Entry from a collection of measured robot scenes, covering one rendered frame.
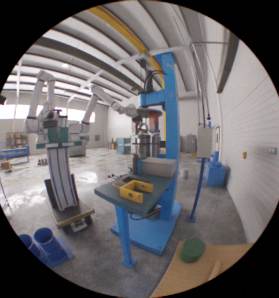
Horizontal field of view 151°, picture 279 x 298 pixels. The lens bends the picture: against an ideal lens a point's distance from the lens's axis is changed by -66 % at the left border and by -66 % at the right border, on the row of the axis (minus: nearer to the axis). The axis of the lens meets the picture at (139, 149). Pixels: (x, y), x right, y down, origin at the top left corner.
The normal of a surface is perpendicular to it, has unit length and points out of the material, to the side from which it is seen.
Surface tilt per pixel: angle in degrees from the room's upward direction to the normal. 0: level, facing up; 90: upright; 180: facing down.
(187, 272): 0
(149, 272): 0
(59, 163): 90
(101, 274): 0
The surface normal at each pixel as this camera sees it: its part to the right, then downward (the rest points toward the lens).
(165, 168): -0.52, 0.08
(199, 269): 0.00, -1.00
